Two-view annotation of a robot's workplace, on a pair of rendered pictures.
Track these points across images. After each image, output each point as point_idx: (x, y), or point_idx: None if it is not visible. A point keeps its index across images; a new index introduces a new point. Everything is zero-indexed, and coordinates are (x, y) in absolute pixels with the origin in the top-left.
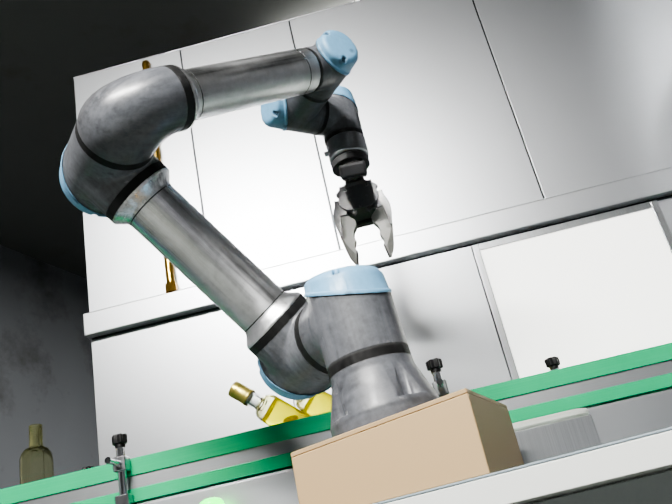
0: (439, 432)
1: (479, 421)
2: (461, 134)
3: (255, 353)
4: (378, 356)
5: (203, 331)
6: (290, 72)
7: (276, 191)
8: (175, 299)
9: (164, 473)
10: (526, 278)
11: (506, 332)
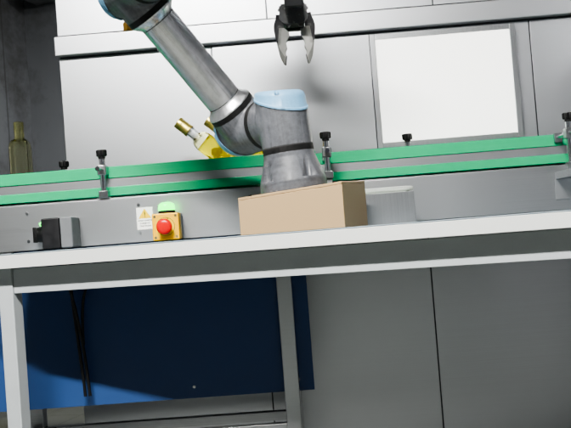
0: (323, 201)
1: (345, 199)
2: None
3: (215, 126)
4: (295, 150)
5: (151, 67)
6: None
7: None
8: (131, 37)
9: (132, 179)
10: (404, 68)
11: (381, 107)
